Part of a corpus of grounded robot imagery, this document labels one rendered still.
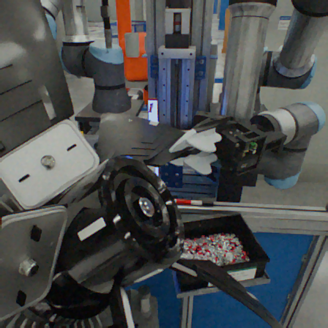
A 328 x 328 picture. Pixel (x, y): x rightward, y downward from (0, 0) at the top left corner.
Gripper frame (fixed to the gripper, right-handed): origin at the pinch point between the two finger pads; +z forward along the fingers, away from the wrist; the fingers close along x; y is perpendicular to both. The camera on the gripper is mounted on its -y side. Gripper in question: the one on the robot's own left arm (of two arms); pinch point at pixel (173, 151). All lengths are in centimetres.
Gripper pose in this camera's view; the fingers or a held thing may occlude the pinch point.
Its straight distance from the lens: 45.8
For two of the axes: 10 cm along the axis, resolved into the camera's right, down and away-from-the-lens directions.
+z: -8.5, 2.7, -4.5
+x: -0.5, 8.1, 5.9
